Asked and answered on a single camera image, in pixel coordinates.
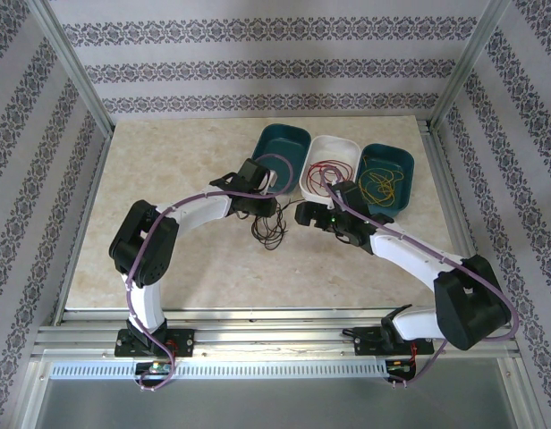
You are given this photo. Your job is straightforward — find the aluminium side rail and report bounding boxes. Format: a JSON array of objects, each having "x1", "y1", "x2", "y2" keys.
[
  {"x1": 418, "y1": 118, "x2": 503, "y2": 314},
  {"x1": 55, "y1": 129, "x2": 115, "y2": 323}
]

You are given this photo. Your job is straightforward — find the thin black wire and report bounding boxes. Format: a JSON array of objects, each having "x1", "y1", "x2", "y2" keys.
[{"x1": 250, "y1": 198, "x2": 299, "y2": 251}]

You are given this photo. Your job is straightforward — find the grey metal sheet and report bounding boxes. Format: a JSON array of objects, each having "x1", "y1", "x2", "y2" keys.
[{"x1": 33, "y1": 377, "x2": 518, "y2": 429}]

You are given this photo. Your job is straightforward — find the aluminium mounting rail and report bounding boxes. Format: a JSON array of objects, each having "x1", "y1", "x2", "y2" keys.
[{"x1": 31, "y1": 307, "x2": 521, "y2": 358}]

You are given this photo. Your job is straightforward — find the teal plastic bin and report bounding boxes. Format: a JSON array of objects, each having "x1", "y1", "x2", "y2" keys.
[
  {"x1": 354, "y1": 142, "x2": 415, "y2": 219},
  {"x1": 250, "y1": 123, "x2": 313, "y2": 196}
]

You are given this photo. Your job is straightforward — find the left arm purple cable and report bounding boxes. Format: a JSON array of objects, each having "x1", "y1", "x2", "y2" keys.
[{"x1": 125, "y1": 154, "x2": 299, "y2": 394}]

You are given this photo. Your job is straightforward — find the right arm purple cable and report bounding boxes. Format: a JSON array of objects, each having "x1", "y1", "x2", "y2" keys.
[{"x1": 320, "y1": 164, "x2": 521, "y2": 390}]

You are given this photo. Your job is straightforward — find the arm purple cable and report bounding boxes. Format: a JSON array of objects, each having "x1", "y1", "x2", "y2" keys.
[
  {"x1": 320, "y1": 164, "x2": 521, "y2": 390},
  {"x1": 125, "y1": 154, "x2": 299, "y2": 394}
]

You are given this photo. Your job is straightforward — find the white plastic bin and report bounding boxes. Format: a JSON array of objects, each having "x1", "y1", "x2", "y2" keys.
[{"x1": 299, "y1": 135, "x2": 360, "y2": 211}]

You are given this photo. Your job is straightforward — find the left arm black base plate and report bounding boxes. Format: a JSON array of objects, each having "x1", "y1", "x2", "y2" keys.
[{"x1": 114, "y1": 328, "x2": 197, "y2": 358}]

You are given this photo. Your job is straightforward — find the aluminium frame post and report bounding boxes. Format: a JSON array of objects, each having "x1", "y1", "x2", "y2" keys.
[
  {"x1": 31, "y1": 0, "x2": 114, "y2": 135},
  {"x1": 429, "y1": 0, "x2": 503, "y2": 130}
]

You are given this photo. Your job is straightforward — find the slotted white cable duct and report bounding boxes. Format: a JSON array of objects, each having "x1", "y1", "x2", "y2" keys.
[{"x1": 49, "y1": 359, "x2": 391, "y2": 380}]

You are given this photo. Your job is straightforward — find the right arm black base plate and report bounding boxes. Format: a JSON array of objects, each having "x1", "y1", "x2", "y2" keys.
[{"x1": 353, "y1": 332, "x2": 436, "y2": 358}]

